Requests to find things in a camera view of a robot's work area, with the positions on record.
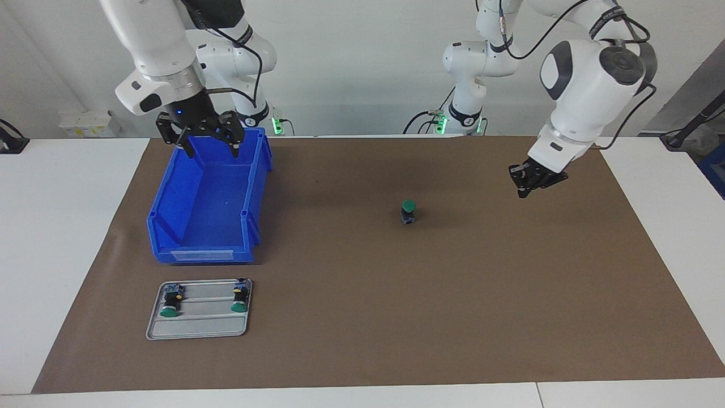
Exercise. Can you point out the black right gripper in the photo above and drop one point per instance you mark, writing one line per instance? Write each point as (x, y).
(190, 113)

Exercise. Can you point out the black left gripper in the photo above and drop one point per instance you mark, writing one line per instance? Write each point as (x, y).
(544, 174)

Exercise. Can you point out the green push button switch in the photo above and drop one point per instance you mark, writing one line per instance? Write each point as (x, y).
(409, 205)
(170, 303)
(241, 297)

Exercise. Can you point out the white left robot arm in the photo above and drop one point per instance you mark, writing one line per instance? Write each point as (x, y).
(589, 73)

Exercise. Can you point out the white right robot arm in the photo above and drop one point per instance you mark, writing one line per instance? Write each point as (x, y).
(153, 39)

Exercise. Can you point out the blue plastic storage bin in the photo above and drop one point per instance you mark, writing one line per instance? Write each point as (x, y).
(209, 204)

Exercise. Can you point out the white power strip box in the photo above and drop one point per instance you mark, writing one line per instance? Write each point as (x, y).
(90, 124)

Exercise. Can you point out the black stand with pole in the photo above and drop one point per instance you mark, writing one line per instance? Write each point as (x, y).
(674, 141)

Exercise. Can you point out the brown table mat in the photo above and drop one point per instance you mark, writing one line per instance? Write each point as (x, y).
(396, 311)

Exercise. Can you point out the black table clamp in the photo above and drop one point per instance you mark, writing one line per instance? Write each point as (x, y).
(11, 144)

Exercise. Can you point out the grey metal tray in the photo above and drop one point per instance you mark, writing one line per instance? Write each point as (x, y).
(198, 326)

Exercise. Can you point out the blue crate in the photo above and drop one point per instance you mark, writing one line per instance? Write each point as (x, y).
(716, 167)

